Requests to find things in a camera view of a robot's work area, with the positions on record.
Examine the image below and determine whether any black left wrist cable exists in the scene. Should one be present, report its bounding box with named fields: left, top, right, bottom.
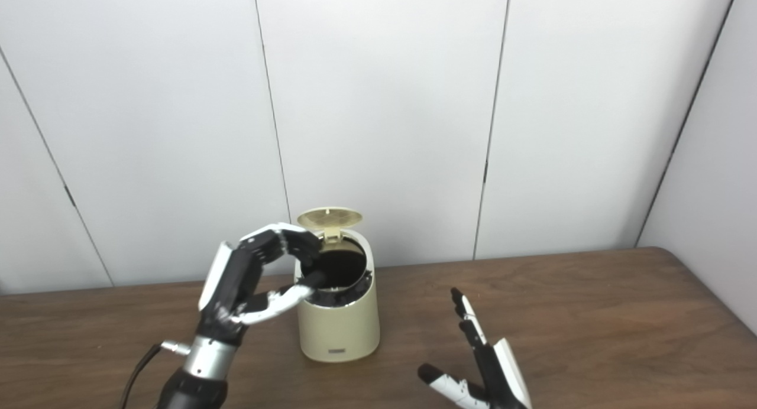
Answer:
left=118, top=340, right=193, bottom=409

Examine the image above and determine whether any cream-colored lidded bin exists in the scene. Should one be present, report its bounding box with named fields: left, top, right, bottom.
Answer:
left=295, top=206, right=381, bottom=363

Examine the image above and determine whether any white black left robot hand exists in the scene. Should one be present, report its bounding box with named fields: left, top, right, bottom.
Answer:
left=197, top=222, right=327, bottom=346

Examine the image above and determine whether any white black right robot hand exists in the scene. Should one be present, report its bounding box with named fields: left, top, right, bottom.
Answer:
left=418, top=288, right=533, bottom=409

